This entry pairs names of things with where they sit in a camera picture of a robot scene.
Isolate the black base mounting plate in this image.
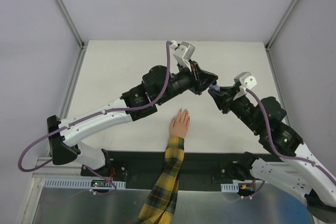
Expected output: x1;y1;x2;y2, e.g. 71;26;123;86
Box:
80;148;279;190

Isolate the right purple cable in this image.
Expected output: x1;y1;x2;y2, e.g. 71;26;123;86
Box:
245;89;336;184

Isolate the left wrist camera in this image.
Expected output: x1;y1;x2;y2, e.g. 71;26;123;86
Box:
170;40;195;70

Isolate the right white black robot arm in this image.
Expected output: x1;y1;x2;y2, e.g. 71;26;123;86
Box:
208;84;335;223

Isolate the white cable duct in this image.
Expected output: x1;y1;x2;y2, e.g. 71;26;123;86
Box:
220;183;239;193
44;178;126;190

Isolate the left aluminium frame post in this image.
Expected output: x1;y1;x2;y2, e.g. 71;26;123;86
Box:
39;0;88;49

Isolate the right white cable duct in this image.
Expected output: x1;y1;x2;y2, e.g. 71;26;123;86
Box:
220;183;239;193

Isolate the mannequin hand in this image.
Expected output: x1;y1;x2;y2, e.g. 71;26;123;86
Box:
169;109;190;138

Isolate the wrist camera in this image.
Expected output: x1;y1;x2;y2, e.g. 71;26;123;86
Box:
170;40;195;70
234;72;257;95

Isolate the right aluminium frame post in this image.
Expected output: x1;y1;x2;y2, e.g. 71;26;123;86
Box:
265;0;301;52

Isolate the yellow plaid sleeve forearm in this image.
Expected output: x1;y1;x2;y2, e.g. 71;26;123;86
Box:
136;137;185;223

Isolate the left white cable duct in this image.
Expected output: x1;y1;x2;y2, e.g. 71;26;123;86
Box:
44;178;126;190

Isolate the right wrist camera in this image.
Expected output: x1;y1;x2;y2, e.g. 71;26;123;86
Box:
234;72;257;95

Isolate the aluminium frame post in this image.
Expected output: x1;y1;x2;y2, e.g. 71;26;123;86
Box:
265;0;301;52
39;0;88;49

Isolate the purple nail polish bottle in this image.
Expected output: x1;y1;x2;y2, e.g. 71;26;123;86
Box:
209;84;221;92

